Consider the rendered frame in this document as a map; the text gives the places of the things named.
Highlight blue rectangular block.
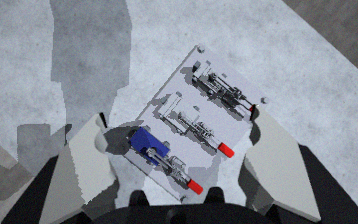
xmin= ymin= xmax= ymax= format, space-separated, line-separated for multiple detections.
xmin=128 ymin=126 xmax=170 ymax=166

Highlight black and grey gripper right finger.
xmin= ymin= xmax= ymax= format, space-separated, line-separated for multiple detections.
xmin=238 ymin=104 xmax=358 ymax=224

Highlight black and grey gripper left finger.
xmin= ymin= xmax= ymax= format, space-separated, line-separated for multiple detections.
xmin=0 ymin=112 xmax=120 ymax=224

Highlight grey metal fixture plate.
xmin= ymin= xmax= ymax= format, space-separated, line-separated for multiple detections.
xmin=115 ymin=43 xmax=271 ymax=204

